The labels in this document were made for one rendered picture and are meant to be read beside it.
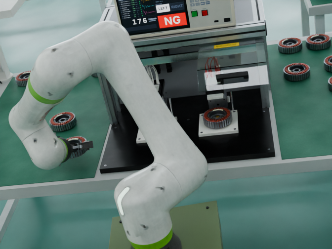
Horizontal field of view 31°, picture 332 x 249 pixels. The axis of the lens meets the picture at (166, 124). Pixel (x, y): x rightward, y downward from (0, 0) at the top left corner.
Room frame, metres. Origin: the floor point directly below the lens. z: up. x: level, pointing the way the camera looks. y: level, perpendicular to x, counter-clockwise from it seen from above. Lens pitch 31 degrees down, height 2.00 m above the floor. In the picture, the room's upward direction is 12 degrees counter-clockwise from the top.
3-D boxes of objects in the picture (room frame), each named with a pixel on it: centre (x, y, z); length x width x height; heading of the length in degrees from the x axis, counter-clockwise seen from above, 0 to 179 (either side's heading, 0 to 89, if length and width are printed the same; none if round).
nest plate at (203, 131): (1.95, -0.20, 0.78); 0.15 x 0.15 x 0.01; 80
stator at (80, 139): (1.93, 0.36, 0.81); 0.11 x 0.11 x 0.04
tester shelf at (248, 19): (2.29, -0.14, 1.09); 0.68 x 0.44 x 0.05; 80
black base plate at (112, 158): (1.99, -0.08, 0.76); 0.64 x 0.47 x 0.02; 80
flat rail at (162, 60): (2.07, -0.10, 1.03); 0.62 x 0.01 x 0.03; 80
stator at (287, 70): (2.24, -0.60, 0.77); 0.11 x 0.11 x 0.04
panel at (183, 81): (2.22, -0.13, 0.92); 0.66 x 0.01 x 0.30; 80
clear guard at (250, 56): (1.94, -0.28, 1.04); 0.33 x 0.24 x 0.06; 170
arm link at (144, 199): (1.26, 0.09, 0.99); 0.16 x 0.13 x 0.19; 127
